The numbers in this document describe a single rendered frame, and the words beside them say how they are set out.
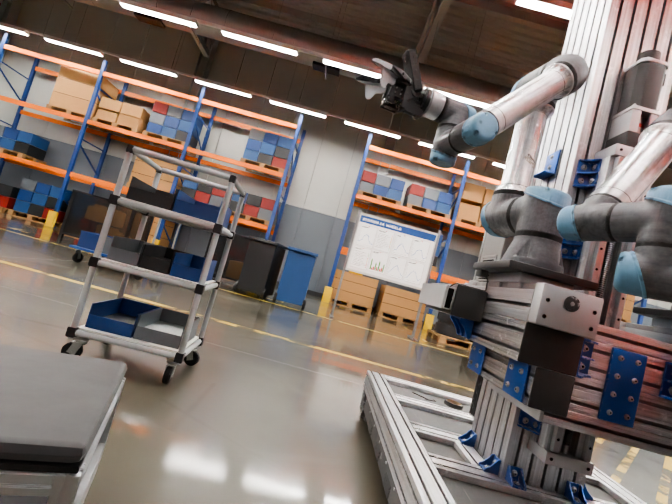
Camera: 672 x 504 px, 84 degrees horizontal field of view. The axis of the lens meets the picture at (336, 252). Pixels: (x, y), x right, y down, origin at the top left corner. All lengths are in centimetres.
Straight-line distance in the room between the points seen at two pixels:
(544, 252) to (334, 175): 1049
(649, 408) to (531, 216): 54
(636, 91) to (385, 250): 537
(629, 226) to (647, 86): 72
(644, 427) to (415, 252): 560
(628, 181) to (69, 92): 1267
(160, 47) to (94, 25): 211
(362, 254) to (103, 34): 1114
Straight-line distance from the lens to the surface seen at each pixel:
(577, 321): 96
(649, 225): 82
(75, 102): 1275
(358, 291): 983
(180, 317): 221
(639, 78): 151
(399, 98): 112
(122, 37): 1455
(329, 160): 1152
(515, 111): 111
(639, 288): 80
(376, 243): 649
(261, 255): 630
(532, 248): 107
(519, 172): 126
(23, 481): 72
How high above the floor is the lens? 66
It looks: 4 degrees up
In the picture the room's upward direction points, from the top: 15 degrees clockwise
